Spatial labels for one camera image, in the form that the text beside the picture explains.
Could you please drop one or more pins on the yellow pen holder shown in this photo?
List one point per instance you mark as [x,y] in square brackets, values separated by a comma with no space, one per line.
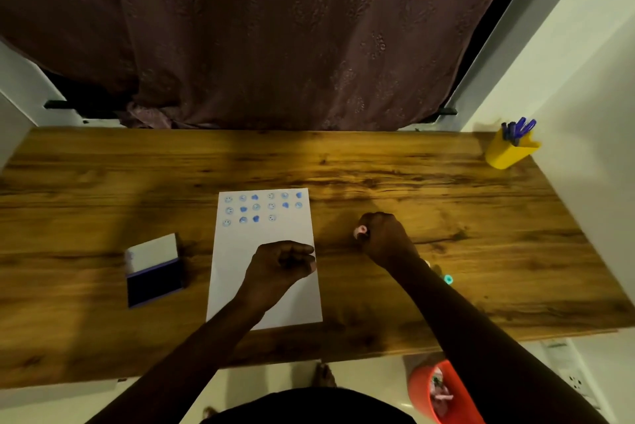
[508,153]

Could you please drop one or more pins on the small pink stamp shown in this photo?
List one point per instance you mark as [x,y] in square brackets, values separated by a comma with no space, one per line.
[360,231]

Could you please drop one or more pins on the grey window frame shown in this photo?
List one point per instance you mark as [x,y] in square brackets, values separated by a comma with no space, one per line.
[516,27]

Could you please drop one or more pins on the orange bin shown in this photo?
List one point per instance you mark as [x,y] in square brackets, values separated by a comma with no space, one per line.
[421,389]

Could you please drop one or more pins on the person's foot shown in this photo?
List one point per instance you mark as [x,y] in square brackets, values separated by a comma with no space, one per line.
[325,375]

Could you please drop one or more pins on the person's left forearm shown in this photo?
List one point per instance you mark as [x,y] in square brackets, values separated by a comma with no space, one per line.
[183,364]

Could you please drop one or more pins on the white paper sheet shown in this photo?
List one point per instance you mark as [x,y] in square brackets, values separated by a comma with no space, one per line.
[263,230]

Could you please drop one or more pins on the dark brown patterned curtain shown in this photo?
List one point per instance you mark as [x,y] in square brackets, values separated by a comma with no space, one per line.
[258,32]

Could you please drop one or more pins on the open blue ink pad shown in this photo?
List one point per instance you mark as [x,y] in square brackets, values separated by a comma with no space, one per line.
[153,270]

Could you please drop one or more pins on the pink and white trash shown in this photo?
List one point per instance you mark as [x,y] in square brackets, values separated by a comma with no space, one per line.
[439,390]

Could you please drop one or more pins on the person's right fingers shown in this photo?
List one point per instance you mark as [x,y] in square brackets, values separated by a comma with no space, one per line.
[371,228]

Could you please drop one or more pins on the person's right hand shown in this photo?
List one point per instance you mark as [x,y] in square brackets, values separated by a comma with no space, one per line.
[389,240]

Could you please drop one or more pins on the person's black clothing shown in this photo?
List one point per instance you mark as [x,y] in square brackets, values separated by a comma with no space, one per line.
[307,409]

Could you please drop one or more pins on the black bracket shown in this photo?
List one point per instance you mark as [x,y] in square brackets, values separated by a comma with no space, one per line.
[446,111]
[62,104]

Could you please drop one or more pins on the white power strip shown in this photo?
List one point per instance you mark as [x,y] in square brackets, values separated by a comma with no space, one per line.
[570,374]

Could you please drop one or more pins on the person's left hand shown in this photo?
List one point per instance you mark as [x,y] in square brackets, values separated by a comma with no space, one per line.
[270,275]

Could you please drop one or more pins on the person's right forearm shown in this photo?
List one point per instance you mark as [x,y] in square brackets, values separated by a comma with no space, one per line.
[491,344]

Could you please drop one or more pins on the person's left thumb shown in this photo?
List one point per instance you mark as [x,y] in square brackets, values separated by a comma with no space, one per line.
[306,270]

